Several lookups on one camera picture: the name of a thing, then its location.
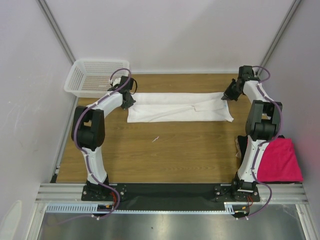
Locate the folded black t shirt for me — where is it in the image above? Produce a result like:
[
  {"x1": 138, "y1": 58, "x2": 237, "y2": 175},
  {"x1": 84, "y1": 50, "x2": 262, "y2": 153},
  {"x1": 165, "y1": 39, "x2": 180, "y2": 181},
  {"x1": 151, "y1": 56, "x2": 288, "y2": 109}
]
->
[{"x1": 236, "y1": 134, "x2": 303, "y2": 185}]

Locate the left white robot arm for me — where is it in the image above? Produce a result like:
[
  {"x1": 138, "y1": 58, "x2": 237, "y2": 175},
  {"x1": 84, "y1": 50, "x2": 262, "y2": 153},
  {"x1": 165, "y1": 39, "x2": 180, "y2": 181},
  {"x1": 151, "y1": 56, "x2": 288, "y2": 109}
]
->
[{"x1": 71, "y1": 76, "x2": 138, "y2": 201}]

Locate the right corner aluminium post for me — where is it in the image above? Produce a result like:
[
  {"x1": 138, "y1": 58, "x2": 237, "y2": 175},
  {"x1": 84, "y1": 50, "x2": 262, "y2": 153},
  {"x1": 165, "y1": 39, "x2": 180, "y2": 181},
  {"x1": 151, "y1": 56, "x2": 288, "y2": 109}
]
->
[{"x1": 260, "y1": 0, "x2": 304, "y2": 67}]

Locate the left corner aluminium post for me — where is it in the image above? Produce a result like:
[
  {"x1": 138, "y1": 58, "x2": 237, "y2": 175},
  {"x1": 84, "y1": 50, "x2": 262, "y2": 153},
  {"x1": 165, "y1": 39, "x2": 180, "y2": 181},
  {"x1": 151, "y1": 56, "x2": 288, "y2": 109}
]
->
[{"x1": 36, "y1": 0, "x2": 76, "y2": 65}]

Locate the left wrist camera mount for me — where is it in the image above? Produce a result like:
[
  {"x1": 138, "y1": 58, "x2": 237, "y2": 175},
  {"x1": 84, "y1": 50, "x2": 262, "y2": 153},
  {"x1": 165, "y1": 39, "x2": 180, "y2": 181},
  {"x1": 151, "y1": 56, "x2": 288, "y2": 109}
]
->
[{"x1": 109, "y1": 77, "x2": 121, "y2": 88}]

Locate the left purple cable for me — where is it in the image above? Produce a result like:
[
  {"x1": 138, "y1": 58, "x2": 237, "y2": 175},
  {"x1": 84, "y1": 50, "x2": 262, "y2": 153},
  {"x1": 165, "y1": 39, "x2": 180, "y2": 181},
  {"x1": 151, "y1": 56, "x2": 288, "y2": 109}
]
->
[{"x1": 46, "y1": 68, "x2": 133, "y2": 226}]

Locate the folded pink t shirt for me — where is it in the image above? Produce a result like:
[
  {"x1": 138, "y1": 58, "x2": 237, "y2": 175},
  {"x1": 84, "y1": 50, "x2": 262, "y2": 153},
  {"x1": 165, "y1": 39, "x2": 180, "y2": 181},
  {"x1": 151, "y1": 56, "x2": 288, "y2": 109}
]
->
[{"x1": 257, "y1": 138, "x2": 304, "y2": 183}]

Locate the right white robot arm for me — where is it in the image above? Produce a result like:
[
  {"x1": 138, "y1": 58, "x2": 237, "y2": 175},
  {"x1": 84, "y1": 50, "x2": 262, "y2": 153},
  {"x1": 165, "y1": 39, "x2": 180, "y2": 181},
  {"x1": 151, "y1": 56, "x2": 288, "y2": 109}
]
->
[{"x1": 221, "y1": 65, "x2": 283, "y2": 202}]

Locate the white t shirt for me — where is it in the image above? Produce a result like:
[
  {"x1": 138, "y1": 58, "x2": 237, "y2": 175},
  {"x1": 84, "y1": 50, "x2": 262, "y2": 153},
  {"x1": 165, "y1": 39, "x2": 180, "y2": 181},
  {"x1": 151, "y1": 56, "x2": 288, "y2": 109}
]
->
[{"x1": 127, "y1": 92, "x2": 234, "y2": 123}]

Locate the corner aluminium post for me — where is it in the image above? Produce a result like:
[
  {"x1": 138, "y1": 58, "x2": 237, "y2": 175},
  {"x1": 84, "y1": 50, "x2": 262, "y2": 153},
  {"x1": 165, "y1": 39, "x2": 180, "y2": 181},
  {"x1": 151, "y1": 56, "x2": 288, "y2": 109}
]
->
[
  {"x1": 260, "y1": 0, "x2": 304, "y2": 67},
  {"x1": 36, "y1": 0, "x2": 76, "y2": 65}
]

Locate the aluminium frame rail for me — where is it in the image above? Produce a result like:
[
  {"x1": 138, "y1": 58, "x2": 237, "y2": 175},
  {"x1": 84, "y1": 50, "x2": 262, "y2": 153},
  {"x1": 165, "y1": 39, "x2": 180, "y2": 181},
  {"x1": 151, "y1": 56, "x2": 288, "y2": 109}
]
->
[{"x1": 36, "y1": 183, "x2": 309, "y2": 219}]

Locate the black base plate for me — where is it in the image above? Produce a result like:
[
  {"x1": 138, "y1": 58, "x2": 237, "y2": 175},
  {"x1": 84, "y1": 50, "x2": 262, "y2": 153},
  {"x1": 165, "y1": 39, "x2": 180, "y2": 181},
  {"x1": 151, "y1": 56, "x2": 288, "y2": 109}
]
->
[{"x1": 82, "y1": 182, "x2": 261, "y2": 212}]

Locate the white plastic basket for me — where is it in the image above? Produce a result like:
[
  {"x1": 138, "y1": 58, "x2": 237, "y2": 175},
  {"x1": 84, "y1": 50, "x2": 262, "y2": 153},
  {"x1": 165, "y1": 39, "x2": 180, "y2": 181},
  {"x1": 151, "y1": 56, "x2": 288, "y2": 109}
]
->
[{"x1": 64, "y1": 58, "x2": 130, "y2": 98}]

